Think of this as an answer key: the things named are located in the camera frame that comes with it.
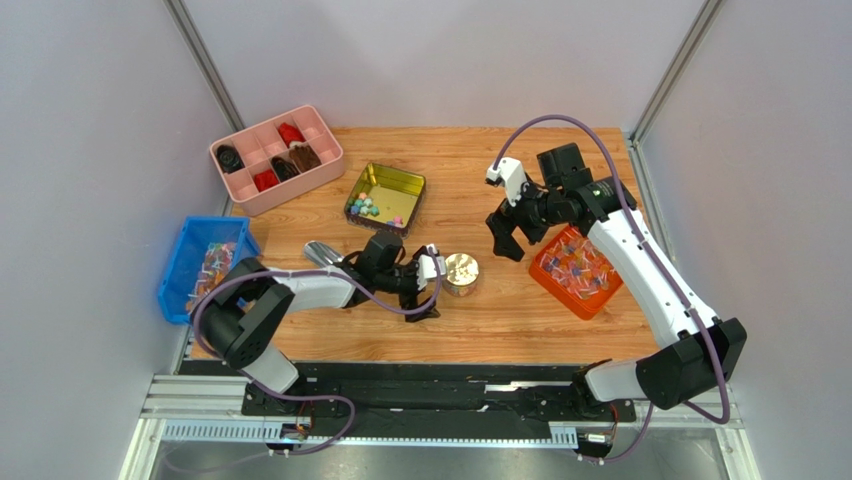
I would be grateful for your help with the blue plastic bin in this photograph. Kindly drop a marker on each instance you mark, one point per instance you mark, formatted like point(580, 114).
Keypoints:
point(206, 249)

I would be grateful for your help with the left aluminium frame post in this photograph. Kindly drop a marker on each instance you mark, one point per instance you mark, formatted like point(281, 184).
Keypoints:
point(192, 37)

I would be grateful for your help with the square tin of star candies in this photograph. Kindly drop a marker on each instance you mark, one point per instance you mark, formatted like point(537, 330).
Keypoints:
point(385, 198)

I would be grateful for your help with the orange tray of candies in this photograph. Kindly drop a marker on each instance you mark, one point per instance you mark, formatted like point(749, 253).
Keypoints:
point(576, 273)

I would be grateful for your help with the black chocolate in tray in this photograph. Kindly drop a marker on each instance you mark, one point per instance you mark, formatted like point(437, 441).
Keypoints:
point(228, 159)

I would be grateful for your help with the clear plastic cup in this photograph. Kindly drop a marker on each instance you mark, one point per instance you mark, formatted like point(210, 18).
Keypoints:
point(460, 288)

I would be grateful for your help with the metal scoop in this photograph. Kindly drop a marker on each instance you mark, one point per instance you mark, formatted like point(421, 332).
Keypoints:
point(321, 254)

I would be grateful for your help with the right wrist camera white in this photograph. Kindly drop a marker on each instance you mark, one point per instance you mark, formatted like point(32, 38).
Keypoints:
point(509, 173)

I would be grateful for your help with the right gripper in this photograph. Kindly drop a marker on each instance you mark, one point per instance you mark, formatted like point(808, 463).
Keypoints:
point(517, 217)

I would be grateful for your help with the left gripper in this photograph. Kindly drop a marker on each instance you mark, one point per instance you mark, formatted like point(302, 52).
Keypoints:
point(411, 265)

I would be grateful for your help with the white round lid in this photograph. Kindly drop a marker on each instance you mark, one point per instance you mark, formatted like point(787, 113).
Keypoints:
point(462, 270)

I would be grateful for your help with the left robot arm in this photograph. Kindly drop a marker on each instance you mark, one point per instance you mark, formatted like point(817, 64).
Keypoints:
point(238, 319)

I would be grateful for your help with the pink compartment tray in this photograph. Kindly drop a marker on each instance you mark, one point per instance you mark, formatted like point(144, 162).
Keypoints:
point(259, 143)

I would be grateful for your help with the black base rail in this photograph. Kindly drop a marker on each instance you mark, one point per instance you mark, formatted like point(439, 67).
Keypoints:
point(395, 404)

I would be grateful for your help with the aluminium frame post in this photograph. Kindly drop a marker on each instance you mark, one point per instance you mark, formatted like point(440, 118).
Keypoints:
point(192, 37)
point(699, 28)

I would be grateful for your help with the right aluminium frame post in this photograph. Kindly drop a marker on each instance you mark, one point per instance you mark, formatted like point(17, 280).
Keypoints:
point(699, 28)

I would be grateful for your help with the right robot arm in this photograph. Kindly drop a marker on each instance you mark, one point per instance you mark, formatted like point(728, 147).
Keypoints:
point(698, 350)

